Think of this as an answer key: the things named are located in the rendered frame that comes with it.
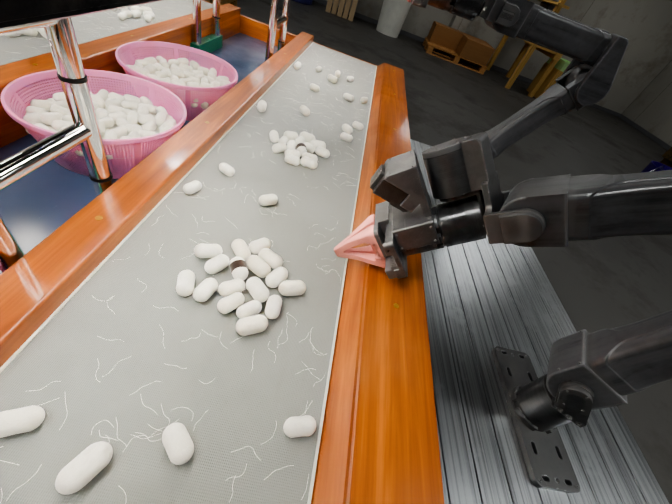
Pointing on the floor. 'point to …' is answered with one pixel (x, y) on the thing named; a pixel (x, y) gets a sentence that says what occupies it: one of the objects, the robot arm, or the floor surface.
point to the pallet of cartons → (458, 47)
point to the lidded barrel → (392, 17)
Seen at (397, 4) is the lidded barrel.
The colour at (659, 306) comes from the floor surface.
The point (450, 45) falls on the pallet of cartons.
